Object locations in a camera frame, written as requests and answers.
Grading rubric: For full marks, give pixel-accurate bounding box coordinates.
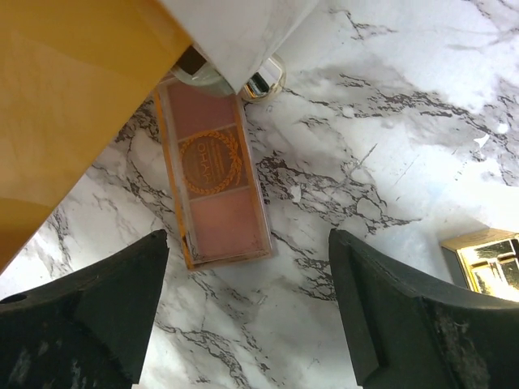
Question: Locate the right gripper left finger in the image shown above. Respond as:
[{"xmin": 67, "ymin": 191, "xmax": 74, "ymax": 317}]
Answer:
[{"xmin": 1, "ymin": 229, "xmax": 169, "ymax": 388}]

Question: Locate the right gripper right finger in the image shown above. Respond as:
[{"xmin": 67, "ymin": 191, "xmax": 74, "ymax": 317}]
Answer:
[{"xmin": 328, "ymin": 229, "xmax": 518, "ymax": 388}]

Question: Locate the black gold lipstick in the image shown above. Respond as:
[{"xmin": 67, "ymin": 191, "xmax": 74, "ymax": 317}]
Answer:
[{"xmin": 440, "ymin": 229, "xmax": 518, "ymax": 301}]

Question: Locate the yellow drawer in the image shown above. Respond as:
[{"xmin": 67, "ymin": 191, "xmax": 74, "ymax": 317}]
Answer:
[{"xmin": 1, "ymin": 1, "xmax": 191, "ymax": 266}]

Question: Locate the pink blush palette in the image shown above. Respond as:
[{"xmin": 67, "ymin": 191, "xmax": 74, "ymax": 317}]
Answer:
[{"xmin": 153, "ymin": 75, "xmax": 273, "ymax": 271}]

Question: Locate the grey bottom drawer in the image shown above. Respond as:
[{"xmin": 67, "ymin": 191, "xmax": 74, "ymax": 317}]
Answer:
[{"xmin": 160, "ymin": 0, "xmax": 318, "ymax": 93}]

